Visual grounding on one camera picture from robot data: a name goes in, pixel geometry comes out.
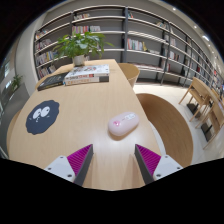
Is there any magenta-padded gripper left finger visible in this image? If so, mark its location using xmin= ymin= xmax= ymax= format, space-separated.
xmin=43 ymin=143 xmax=95 ymax=187

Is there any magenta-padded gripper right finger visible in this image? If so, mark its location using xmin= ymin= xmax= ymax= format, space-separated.
xmin=134 ymin=143 xmax=184 ymax=185

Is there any pale pink computer mouse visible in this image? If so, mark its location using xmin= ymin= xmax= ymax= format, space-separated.
xmin=107 ymin=111 xmax=140 ymax=137

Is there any dark mouse pad with eyes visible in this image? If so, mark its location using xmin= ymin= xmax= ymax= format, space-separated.
xmin=25 ymin=99 xmax=61 ymax=136

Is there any curved wooden chair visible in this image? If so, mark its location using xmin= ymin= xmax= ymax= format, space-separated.
xmin=118 ymin=62 xmax=141 ymax=88
xmin=6 ymin=110 xmax=22 ymax=156
xmin=135 ymin=93 xmax=194 ymax=168

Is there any group of slatted wooden chairs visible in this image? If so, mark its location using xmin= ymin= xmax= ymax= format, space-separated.
xmin=178 ymin=77 xmax=224 ymax=149

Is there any black hardcover book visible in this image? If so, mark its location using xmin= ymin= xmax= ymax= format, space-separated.
xmin=36 ymin=72 xmax=69 ymax=92

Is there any book with red-lettered spine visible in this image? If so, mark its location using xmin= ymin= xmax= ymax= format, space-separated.
xmin=64 ymin=75 xmax=110 ymax=87

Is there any small green background plant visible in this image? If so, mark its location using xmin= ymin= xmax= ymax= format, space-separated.
xmin=11 ymin=74 xmax=24 ymax=92

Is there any white illustrated cover book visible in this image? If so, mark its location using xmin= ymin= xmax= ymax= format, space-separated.
xmin=64 ymin=63 xmax=111 ymax=84

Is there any green potted plant white pot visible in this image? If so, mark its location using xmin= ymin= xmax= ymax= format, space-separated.
xmin=52 ymin=31 xmax=114 ymax=67

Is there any group of ceiling lights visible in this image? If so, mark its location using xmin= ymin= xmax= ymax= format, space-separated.
xmin=171 ymin=6 xmax=224 ymax=59

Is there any grey shelf unit with books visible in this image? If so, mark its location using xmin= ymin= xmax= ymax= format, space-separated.
xmin=33 ymin=4 xmax=224 ymax=98

